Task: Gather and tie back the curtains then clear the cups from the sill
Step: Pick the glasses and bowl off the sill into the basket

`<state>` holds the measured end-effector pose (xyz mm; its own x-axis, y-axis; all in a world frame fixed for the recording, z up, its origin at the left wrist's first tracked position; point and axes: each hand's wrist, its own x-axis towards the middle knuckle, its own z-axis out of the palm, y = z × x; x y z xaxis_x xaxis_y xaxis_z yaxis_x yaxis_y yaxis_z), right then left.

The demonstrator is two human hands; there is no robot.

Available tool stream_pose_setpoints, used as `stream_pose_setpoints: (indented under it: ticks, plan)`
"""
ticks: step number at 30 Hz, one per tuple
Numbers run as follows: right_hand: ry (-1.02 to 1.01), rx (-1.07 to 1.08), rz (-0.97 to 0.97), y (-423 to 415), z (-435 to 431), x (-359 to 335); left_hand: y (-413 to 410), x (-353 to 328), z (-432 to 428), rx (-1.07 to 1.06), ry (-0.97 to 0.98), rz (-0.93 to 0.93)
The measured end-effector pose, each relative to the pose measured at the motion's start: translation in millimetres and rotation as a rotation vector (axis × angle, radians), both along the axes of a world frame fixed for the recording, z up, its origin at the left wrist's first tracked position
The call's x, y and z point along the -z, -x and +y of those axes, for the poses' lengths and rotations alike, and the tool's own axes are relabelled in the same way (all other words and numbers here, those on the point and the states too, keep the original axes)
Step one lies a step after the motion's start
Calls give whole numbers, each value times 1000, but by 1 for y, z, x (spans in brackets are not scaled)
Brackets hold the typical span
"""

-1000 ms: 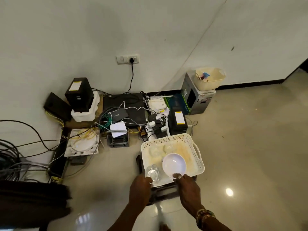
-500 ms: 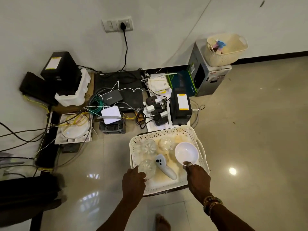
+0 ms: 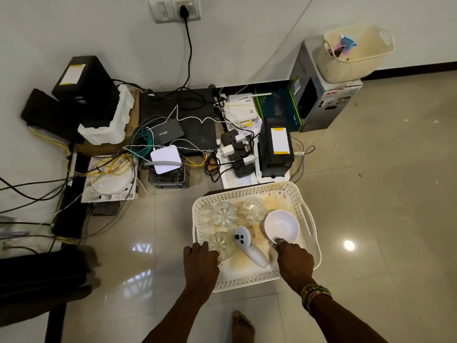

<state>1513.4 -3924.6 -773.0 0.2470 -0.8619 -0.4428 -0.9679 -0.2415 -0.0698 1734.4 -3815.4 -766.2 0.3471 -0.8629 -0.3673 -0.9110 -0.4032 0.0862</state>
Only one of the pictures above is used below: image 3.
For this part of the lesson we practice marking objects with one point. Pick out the person's right hand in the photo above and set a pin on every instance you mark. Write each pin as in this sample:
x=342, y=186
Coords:
x=294, y=264

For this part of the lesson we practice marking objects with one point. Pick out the person's left hand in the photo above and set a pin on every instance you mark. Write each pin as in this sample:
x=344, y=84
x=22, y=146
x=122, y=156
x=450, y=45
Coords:
x=200, y=271

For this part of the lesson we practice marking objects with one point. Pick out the clear cut glass cup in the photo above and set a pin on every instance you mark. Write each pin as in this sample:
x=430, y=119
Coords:
x=223, y=212
x=223, y=242
x=253, y=208

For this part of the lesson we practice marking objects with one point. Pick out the white bowl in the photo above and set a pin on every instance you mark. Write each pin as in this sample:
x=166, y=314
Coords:
x=282, y=225

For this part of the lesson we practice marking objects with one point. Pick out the dark brown curtain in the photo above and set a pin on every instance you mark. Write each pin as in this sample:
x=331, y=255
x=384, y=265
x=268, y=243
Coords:
x=35, y=278

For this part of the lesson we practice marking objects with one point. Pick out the person's left forearm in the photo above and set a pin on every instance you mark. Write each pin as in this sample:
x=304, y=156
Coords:
x=171, y=325

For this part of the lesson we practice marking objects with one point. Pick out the person's right forearm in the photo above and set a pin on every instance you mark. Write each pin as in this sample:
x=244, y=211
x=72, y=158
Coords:
x=342, y=325

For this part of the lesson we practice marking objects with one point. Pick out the person's bare foot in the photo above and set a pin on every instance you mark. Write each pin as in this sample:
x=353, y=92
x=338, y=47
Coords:
x=242, y=328

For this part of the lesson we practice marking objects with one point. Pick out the white game controller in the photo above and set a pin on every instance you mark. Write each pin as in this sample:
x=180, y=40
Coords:
x=250, y=246

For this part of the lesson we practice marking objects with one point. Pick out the white plastic laundry basket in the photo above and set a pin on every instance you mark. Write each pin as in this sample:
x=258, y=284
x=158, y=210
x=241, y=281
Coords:
x=271, y=203

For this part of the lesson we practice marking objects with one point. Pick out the black power strip with chargers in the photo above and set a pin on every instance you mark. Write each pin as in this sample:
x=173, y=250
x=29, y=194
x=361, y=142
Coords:
x=237, y=164

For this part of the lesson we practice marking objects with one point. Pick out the black backup power unit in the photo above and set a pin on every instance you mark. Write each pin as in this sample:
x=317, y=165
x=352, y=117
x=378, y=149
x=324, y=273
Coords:
x=276, y=150
x=85, y=89

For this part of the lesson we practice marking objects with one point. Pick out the white square router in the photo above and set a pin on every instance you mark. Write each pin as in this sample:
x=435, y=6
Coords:
x=164, y=158

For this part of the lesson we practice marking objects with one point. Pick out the white electronic device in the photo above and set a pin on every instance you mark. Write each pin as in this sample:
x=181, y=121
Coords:
x=110, y=180

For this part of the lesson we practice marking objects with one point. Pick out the large flat black device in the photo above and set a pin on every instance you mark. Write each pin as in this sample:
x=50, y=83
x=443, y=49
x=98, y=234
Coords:
x=192, y=117

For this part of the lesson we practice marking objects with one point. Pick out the dark green cardboard box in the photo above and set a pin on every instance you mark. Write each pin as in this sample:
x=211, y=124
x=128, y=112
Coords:
x=276, y=107

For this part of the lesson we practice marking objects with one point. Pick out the white router with yellow print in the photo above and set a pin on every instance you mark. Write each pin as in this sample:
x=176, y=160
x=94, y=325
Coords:
x=241, y=110

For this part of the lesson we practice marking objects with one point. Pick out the white foam packing block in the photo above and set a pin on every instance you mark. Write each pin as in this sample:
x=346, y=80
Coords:
x=114, y=121

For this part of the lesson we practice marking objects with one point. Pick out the beige woven basket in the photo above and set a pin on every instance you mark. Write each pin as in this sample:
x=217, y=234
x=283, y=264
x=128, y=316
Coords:
x=357, y=64

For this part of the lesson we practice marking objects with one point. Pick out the grey metal cage bracket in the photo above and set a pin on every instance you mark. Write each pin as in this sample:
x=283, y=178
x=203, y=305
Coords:
x=167, y=180

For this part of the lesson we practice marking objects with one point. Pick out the small black network switch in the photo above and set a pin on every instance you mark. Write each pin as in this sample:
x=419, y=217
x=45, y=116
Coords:
x=166, y=133

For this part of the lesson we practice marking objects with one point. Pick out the black wall-mounted box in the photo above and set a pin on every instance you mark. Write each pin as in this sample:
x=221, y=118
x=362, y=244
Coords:
x=46, y=114

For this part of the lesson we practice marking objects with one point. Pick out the white wall socket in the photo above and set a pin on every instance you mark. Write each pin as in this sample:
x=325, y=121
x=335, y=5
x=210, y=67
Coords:
x=167, y=9

